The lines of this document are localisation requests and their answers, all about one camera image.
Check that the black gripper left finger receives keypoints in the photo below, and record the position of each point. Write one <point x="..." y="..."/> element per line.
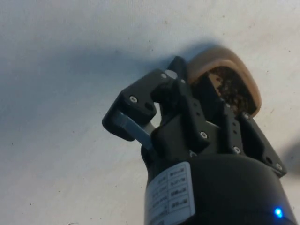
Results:
<point x="140" y="93"/>

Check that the coffee beans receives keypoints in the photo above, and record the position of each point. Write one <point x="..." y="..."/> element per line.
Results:
<point x="234" y="84"/>

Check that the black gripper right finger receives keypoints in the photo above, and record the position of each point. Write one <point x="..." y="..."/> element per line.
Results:
<point x="248" y="136"/>

